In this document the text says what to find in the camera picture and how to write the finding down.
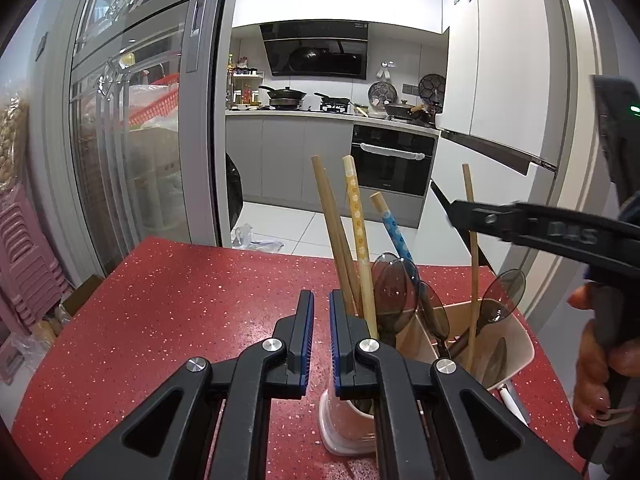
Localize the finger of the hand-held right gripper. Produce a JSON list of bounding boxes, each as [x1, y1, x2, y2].
[[446, 199, 621, 263]]

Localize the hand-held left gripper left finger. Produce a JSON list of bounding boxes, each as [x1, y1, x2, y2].
[[62, 290, 316, 480]]

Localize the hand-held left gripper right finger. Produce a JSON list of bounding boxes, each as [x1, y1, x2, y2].
[[328, 289, 583, 480]]

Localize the smoky spoon grey handle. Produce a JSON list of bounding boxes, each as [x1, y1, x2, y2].
[[445, 269, 527, 356]]

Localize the beige cutlery holder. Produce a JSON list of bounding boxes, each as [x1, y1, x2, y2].
[[319, 300, 535, 457]]

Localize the blue patterned chopstick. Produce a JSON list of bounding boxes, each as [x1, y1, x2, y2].
[[370, 192, 416, 263]]

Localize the person's right hand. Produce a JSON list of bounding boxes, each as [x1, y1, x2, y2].
[[567, 282, 640, 428]]

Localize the white plastic bags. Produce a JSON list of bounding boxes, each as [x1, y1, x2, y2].
[[231, 224, 285, 251]]

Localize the white refrigerator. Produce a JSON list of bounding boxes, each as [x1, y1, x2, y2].
[[430, 0, 573, 306]]

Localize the black built-in oven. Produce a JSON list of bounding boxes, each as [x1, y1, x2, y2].
[[350, 124, 438, 196]]

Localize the black garbage bag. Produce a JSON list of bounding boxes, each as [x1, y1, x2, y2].
[[225, 152, 244, 233]]

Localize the round black rack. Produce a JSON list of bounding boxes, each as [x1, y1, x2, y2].
[[419, 73, 447, 111]]

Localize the dark cooking pot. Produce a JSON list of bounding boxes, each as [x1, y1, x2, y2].
[[384, 100, 426, 120]]

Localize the grey lower cabinets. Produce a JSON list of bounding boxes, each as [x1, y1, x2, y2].
[[225, 112, 353, 211]]

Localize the round grey rack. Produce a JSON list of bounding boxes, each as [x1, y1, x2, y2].
[[367, 81, 398, 107]]

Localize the small brown box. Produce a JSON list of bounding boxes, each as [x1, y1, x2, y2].
[[62, 275, 106, 316]]

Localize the large cardboard box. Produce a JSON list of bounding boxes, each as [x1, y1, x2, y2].
[[127, 125, 181, 181]]

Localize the black wok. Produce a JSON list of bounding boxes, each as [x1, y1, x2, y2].
[[258, 85, 308, 108]]

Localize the spice rack with bottles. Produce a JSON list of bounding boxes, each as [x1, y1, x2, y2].
[[226, 54, 263, 110]]

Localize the clear bag of food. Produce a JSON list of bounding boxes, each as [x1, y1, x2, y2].
[[10, 305, 71, 361]]

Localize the black range hood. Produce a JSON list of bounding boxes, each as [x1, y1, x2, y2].
[[259, 21, 370, 80]]

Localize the red plastic basket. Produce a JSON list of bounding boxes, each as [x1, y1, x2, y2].
[[127, 72, 181, 128]]

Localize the stack of pink stools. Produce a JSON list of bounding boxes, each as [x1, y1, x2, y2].
[[0, 185, 68, 341]]

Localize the sliding glass door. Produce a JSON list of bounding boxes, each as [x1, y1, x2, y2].
[[37, 0, 236, 281]]

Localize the bag of nuts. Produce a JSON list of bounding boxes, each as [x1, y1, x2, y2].
[[0, 87, 31, 191]]

